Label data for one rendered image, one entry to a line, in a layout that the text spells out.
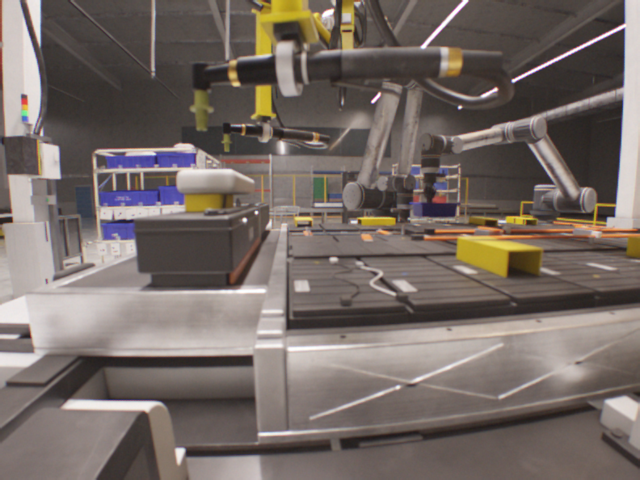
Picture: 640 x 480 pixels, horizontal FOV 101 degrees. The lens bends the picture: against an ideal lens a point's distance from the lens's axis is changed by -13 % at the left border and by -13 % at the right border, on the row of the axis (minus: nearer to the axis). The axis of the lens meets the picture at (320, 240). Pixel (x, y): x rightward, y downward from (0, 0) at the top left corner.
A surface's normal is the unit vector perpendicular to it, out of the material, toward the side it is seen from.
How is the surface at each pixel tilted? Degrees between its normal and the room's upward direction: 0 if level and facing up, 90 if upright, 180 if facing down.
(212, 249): 90
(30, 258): 90
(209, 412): 0
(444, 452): 0
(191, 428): 0
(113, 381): 90
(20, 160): 90
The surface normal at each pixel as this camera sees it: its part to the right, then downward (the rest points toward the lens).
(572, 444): 0.00, -0.99
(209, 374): 0.11, 0.14
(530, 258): -1.00, 0.01
